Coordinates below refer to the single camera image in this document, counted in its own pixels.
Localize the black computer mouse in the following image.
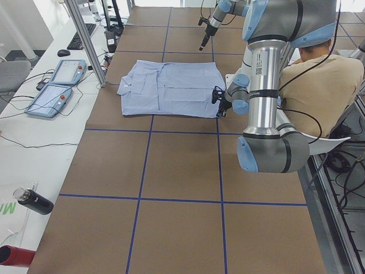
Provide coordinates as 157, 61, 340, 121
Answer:
57, 49, 71, 57

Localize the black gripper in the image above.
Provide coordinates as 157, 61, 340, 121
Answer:
199, 24, 218, 51
217, 97, 232, 118

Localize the white camera pole base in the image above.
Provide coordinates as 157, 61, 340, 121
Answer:
226, 49, 252, 100

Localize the aluminium frame post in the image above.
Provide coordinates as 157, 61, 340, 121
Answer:
64, 0, 106, 88

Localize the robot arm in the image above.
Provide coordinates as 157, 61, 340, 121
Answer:
198, 0, 250, 51
225, 1, 336, 173

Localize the blue teach pendant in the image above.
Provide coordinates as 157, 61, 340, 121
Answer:
24, 83, 72, 118
49, 59, 87, 86

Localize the upper blue teach pendant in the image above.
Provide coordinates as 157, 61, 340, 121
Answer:
49, 59, 87, 86

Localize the white chair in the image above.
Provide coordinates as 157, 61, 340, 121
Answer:
302, 132, 352, 189

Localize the black water bottle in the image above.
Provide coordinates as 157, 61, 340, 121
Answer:
13, 188, 54, 215

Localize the black box with label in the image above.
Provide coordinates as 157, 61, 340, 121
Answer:
104, 30, 117, 53

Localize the person in beige shirt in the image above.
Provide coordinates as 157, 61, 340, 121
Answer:
279, 41, 364, 138

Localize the light blue striped shirt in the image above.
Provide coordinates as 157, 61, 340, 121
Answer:
117, 60, 225, 118

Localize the black keyboard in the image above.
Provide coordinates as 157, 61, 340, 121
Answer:
67, 23, 97, 51

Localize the lower blue teach pendant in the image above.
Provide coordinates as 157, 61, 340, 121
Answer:
24, 83, 72, 118

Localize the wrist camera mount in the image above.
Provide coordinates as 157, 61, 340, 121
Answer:
198, 16, 209, 26
211, 86, 225, 104

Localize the red cylinder bottle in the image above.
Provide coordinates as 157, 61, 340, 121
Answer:
1, 245, 36, 267

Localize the grey office chair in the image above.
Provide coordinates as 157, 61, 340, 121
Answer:
1, 61, 31, 93

